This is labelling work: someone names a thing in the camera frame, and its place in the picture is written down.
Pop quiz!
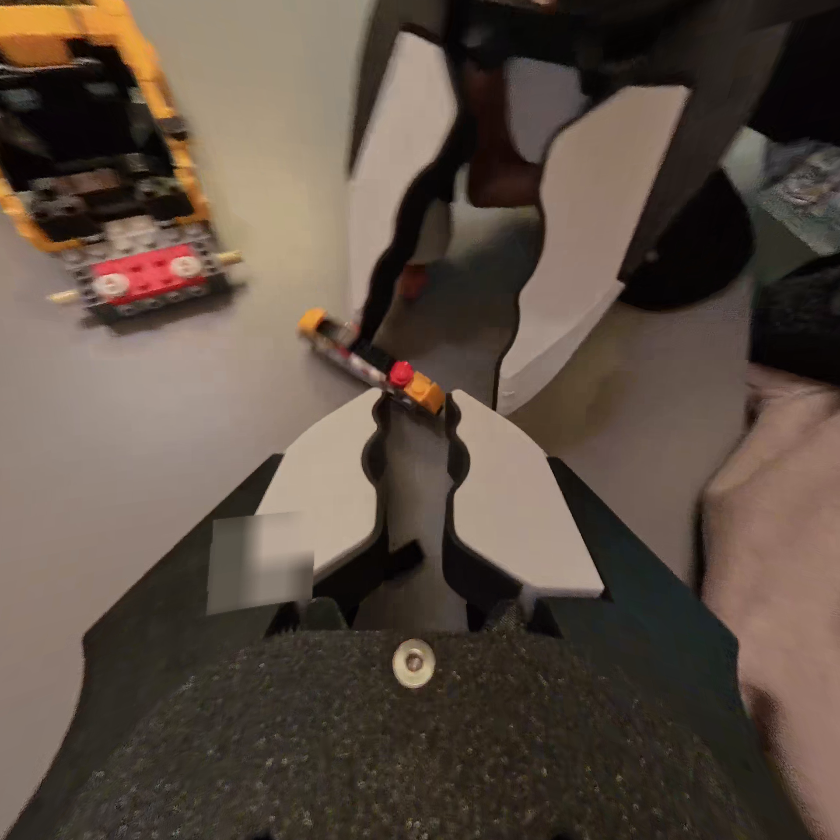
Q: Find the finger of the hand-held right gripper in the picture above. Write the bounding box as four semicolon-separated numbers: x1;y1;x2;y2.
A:
346;29;476;352
492;84;691;416

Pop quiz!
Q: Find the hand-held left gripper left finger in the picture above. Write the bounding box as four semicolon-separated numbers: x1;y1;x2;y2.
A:
255;387;389;580

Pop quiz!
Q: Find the person's right hand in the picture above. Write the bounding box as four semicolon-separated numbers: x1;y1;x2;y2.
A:
459;62;546;210

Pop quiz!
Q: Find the orange lego car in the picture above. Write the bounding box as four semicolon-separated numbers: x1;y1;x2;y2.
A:
0;0;245;327

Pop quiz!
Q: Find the person's black fleece jacket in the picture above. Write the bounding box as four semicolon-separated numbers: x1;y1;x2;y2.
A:
748;255;840;386

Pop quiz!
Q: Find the red white orange lego strip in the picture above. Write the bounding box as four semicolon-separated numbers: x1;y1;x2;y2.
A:
298;308;447;416

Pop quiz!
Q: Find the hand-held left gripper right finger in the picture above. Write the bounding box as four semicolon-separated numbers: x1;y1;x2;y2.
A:
441;388;606;603

